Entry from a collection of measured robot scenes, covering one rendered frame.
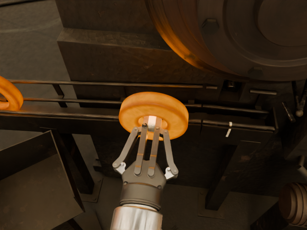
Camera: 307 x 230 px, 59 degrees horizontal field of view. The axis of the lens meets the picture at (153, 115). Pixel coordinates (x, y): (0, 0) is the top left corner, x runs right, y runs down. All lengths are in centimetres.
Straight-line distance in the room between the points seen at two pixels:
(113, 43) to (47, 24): 174
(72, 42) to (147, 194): 45
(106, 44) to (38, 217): 48
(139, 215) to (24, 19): 226
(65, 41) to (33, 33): 164
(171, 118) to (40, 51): 172
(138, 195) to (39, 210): 39
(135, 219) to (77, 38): 49
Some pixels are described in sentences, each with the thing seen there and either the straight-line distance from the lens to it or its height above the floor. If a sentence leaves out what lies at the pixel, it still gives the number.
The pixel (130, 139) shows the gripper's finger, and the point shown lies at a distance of 55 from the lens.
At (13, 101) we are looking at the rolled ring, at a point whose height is 69.
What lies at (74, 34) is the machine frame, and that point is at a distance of 77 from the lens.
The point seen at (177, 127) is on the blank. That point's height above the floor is 83.
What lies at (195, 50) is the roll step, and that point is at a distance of 54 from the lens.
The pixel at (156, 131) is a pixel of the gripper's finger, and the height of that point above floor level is 85.
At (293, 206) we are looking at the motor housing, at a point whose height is 51.
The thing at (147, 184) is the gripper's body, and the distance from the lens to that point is 48.
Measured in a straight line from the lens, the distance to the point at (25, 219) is 82.
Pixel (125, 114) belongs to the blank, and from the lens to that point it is 58.
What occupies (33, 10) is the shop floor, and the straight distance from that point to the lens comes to 265.
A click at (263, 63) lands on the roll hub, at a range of 48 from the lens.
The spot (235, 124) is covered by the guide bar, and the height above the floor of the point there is 71.
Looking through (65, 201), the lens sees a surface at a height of 61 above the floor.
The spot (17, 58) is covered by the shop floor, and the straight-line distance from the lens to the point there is 220.
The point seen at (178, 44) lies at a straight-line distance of 55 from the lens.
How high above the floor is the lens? 132
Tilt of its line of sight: 54 degrees down
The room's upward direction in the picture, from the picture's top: straight up
